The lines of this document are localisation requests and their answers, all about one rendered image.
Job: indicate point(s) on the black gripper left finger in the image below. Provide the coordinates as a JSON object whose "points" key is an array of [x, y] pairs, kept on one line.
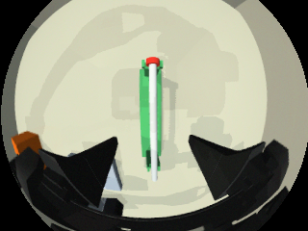
{"points": [[86, 171]]}

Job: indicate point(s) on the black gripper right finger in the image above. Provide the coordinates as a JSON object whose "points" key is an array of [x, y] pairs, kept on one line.
{"points": [[220, 165]]}

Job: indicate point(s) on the white tapered pin with red cap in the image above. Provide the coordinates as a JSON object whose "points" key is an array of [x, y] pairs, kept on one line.
{"points": [[153, 62]]}

